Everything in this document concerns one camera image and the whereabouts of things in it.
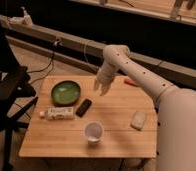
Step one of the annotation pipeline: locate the green ceramic bowl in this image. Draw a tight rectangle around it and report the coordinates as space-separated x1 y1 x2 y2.
51 80 81 106

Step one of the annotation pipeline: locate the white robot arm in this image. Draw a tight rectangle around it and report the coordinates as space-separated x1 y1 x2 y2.
94 45 196 171

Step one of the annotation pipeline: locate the black remote control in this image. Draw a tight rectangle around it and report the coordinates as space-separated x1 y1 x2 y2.
76 99 92 117

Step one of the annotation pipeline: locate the black office chair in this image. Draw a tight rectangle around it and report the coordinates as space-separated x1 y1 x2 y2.
0 23 38 171

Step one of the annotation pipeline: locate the white paper cup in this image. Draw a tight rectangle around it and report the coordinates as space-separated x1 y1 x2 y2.
83 122 104 144

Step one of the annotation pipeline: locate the white sponge block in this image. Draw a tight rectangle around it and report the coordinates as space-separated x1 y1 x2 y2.
130 111 146 130

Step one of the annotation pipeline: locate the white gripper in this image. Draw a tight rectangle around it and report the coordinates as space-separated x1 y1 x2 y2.
96 61 118 96

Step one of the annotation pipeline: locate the white spray bottle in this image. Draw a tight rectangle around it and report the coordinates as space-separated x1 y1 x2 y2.
9 6 33 27

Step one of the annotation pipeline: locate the white toothpaste tube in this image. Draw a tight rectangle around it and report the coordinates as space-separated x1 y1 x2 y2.
39 107 74 120

